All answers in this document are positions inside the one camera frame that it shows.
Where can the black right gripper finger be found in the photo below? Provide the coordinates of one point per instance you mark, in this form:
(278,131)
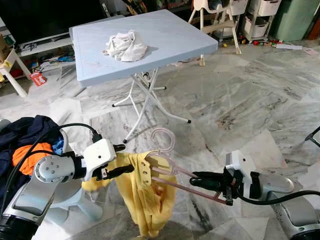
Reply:
(207,181)

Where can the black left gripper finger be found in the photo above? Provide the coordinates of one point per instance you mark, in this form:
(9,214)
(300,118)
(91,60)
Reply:
(119,148)
(120,171)

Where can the pink plastic hanger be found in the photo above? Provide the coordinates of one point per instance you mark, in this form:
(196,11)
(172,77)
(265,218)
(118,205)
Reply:
(200,191)

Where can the yellow garment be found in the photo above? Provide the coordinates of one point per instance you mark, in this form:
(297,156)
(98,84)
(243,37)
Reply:
(145,200)

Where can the pale pink garment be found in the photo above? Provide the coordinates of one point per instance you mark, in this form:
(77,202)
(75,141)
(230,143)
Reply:
(127,47)

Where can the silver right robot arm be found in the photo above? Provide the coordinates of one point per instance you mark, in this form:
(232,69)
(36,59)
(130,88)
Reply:
(280,185)

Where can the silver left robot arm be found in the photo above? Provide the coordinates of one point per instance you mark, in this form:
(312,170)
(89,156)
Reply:
(30,195)

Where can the pale laundry tub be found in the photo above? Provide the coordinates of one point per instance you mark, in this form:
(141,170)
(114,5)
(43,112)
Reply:
(75,197)

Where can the orange garment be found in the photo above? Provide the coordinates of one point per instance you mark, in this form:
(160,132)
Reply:
(30,155)

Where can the grey folding table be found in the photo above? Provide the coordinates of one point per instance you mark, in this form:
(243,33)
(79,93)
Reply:
(145,45)

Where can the red white packet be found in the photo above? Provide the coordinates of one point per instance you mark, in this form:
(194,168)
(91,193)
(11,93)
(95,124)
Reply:
(38,78)

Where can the white television stand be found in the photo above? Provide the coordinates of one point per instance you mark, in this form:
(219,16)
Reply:
(45,46)

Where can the small white side table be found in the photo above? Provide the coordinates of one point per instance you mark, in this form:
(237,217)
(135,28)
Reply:
(12,67)

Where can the small pink paper sheet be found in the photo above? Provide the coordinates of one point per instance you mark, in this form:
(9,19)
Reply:
(311,51)

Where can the black television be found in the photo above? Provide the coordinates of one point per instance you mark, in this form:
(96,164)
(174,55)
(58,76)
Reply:
(45,17)

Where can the white paper sheet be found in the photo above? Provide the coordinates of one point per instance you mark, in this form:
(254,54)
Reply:
(289,47)

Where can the white baby high chair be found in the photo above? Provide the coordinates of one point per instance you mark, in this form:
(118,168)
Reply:
(220,25)

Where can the grey drawer trolley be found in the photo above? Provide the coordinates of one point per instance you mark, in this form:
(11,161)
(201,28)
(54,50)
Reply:
(260,22)

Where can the green storage bin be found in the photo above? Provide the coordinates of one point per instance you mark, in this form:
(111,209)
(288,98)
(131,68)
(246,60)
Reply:
(295,20)

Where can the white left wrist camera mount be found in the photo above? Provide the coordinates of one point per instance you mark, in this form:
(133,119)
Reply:
(98,155)

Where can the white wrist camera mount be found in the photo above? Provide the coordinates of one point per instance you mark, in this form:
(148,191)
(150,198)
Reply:
(98,155)
(236,165)

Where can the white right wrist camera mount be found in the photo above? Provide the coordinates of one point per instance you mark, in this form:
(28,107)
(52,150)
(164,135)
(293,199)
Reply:
(236,165)

